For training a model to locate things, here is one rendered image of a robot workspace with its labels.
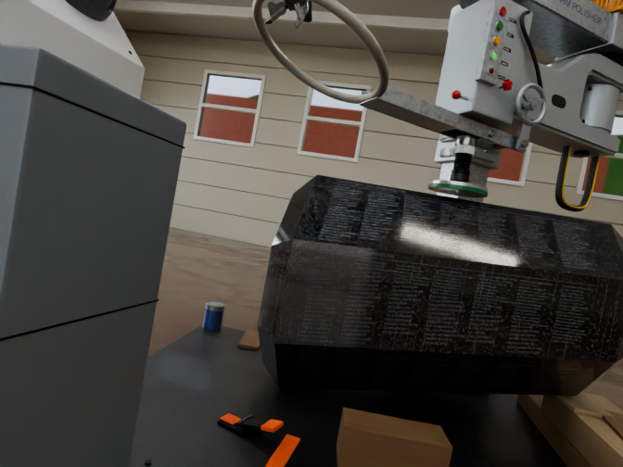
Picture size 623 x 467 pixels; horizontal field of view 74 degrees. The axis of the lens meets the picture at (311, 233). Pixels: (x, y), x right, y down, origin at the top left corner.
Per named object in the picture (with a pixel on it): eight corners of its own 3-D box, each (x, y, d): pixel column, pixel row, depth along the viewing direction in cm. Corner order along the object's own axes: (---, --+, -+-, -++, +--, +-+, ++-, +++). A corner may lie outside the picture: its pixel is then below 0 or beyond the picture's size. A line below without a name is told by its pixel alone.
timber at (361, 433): (336, 468, 113) (345, 425, 113) (336, 444, 125) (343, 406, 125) (445, 489, 112) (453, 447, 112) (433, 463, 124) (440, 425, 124)
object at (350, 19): (338, 115, 162) (342, 108, 162) (417, 87, 117) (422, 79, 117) (235, 27, 143) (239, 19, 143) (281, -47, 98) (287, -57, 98)
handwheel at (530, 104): (521, 132, 158) (528, 94, 158) (544, 130, 149) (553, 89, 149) (493, 123, 152) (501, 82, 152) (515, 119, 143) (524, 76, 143)
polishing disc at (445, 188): (481, 199, 166) (483, 191, 166) (492, 194, 145) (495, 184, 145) (425, 191, 171) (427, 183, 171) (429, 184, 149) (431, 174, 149)
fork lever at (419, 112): (490, 155, 175) (493, 144, 175) (530, 152, 158) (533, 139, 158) (353, 107, 147) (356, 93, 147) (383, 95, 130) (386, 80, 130)
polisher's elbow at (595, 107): (551, 131, 187) (560, 87, 187) (575, 141, 196) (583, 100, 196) (595, 125, 170) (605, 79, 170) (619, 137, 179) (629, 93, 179)
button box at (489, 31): (490, 87, 146) (505, 7, 145) (496, 85, 144) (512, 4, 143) (474, 80, 143) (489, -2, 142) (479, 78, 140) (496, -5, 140)
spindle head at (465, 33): (494, 148, 178) (514, 44, 176) (540, 143, 158) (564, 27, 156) (429, 127, 163) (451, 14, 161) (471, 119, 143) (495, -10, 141)
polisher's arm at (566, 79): (569, 180, 197) (590, 79, 196) (621, 179, 176) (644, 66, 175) (452, 144, 167) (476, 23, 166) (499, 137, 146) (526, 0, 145)
